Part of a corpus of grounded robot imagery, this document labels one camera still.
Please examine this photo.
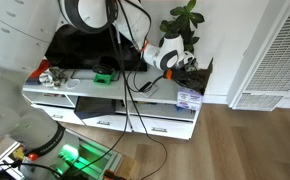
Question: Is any metal robot base platform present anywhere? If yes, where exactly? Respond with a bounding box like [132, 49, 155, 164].
[0, 129, 124, 180]

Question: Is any black floor cable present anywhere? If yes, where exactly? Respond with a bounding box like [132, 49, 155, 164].
[59, 0, 133, 179]
[116, 0, 169, 180]

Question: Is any white TV stand cabinet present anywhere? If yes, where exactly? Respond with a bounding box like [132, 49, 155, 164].
[22, 66, 206, 141]

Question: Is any white and black remote control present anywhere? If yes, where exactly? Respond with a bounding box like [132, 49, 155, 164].
[138, 80, 160, 98]

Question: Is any black round disc device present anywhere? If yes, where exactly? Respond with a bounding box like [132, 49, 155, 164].
[91, 63, 115, 76]

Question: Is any orange red object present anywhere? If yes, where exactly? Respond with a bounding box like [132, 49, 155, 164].
[28, 59, 51, 80]

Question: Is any metal wire television foot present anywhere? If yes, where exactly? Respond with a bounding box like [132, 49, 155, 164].
[70, 68, 121, 81]

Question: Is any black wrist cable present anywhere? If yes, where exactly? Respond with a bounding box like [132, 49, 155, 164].
[126, 39, 168, 94]

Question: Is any green plant in black pot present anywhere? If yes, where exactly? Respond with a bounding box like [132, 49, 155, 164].
[158, 0, 206, 54]

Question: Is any green plastic stand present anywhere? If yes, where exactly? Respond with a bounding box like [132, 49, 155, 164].
[93, 71, 117, 85]

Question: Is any black flat screen television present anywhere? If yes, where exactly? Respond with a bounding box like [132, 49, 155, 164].
[44, 23, 149, 72]

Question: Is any striped white cloth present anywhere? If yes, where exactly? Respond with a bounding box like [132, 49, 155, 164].
[38, 66, 68, 89]

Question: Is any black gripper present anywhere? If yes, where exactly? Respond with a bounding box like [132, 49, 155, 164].
[171, 67, 201, 85]

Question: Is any white round coaster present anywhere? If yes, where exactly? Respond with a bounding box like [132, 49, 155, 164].
[65, 78, 81, 90]

